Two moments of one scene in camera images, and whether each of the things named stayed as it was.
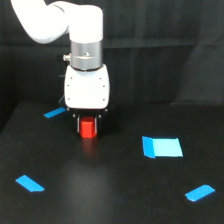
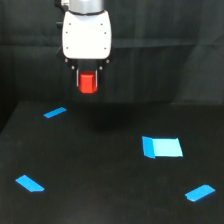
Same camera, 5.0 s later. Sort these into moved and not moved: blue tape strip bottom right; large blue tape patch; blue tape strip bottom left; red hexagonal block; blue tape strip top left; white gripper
Moved: red hexagonal block; white gripper
Not moved: large blue tape patch; blue tape strip top left; blue tape strip bottom right; blue tape strip bottom left
